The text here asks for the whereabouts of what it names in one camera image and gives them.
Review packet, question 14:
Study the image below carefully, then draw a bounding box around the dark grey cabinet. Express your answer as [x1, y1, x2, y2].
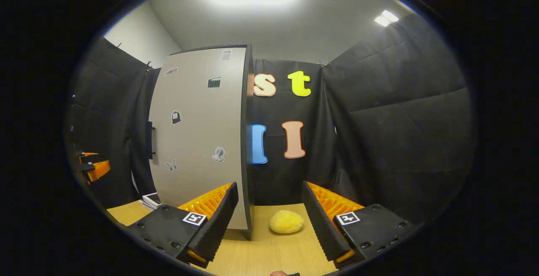
[147, 44, 256, 241]

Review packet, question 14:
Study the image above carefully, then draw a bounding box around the black backdrop cloth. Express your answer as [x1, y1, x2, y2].
[63, 13, 476, 226]

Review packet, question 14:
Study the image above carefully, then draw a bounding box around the light grey cabinet door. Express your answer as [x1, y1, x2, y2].
[148, 47, 249, 231]

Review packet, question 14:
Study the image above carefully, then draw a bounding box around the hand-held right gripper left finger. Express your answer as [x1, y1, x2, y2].
[126, 182, 239, 269]

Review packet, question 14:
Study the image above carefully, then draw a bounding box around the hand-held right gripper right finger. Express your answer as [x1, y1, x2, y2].
[302, 180, 422, 270]

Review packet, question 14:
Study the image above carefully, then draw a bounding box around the small ceiling light panel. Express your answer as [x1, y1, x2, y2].
[375, 10, 399, 27]

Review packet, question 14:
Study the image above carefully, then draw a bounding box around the black door handle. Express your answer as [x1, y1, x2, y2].
[145, 121, 156, 160]

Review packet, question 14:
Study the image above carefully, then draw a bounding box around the yellow sponge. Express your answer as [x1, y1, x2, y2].
[269, 210, 305, 234]

